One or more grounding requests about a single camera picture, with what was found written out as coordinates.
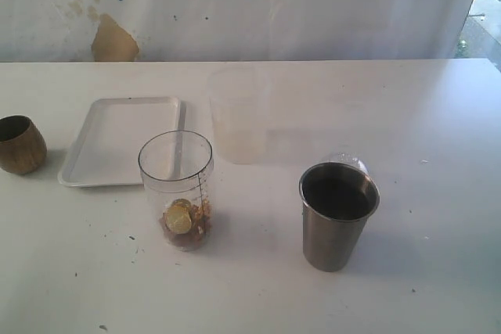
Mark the clear plastic dome lid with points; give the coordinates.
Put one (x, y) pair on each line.
(345, 159)

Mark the gold foil coin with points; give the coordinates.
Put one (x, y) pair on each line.
(184, 203)
(178, 220)

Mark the stainless steel cup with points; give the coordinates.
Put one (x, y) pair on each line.
(337, 200)

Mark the white rectangular tray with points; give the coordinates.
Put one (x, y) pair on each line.
(105, 151)

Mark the clear plastic shaker cup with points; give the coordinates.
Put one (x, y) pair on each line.
(173, 165)

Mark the brown wooden cup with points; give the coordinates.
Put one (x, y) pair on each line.
(23, 149)

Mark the translucent plastic container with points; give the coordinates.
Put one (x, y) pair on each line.
(239, 98)

